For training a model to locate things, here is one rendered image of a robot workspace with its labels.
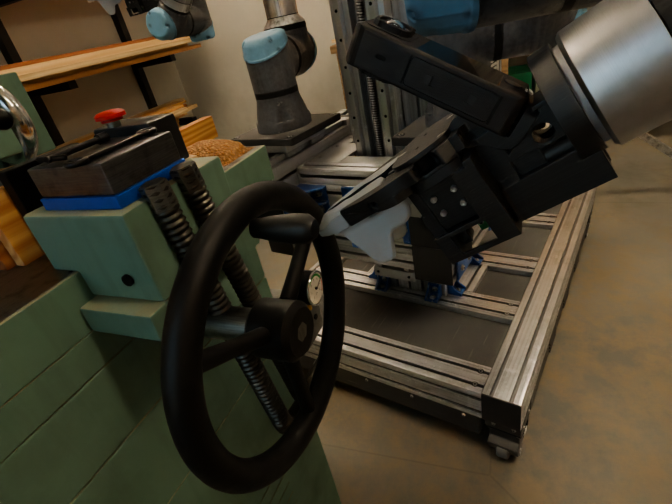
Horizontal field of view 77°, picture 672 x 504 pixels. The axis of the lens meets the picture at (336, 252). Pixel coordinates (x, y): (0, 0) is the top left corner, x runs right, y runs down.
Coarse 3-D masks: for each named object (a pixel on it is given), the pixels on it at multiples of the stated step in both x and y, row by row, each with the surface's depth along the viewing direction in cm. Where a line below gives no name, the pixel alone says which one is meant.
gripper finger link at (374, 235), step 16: (336, 208) 34; (400, 208) 31; (320, 224) 36; (336, 224) 33; (368, 224) 33; (384, 224) 32; (400, 224) 32; (352, 240) 34; (368, 240) 34; (384, 240) 33; (384, 256) 34
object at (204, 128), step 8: (200, 120) 78; (208, 120) 79; (184, 128) 74; (192, 128) 76; (200, 128) 77; (208, 128) 79; (184, 136) 74; (192, 136) 76; (200, 136) 77; (208, 136) 79; (216, 136) 81
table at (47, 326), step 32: (256, 160) 67; (0, 288) 41; (32, 288) 40; (64, 288) 40; (0, 320) 35; (32, 320) 37; (64, 320) 40; (96, 320) 41; (128, 320) 39; (160, 320) 38; (0, 352) 35; (32, 352) 37; (64, 352) 40; (0, 384) 35
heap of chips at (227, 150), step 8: (192, 144) 68; (200, 144) 66; (208, 144) 66; (216, 144) 65; (224, 144) 66; (232, 144) 66; (240, 144) 67; (192, 152) 66; (200, 152) 65; (208, 152) 64; (216, 152) 64; (224, 152) 64; (232, 152) 65; (240, 152) 66; (224, 160) 64; (232, 160) 64
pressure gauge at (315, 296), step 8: (304, 272) 73; (312, 272) 72; (320, 272) 75; (304, 280) 72; (312, 280) 73; (320, 280) 75; (304, 288) 71; (312, 288) 73; (320, 288) 76; (304, 296) 71; (312, 296) 73; (320, 296) 76; (312, 304) 72
